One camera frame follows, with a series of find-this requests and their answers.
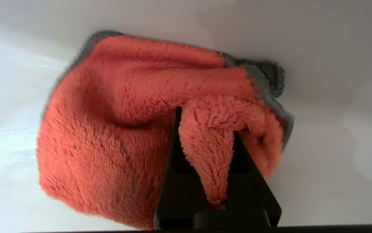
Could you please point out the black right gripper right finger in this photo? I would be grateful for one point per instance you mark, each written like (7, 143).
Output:
(247, 191)

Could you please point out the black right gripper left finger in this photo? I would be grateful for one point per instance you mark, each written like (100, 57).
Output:
(179, 194)

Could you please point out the orange microfibre cloth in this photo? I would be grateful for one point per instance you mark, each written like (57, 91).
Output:
(108, 136)

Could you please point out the white ceramic sink basin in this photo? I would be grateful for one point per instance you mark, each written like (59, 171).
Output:
(334, 145)

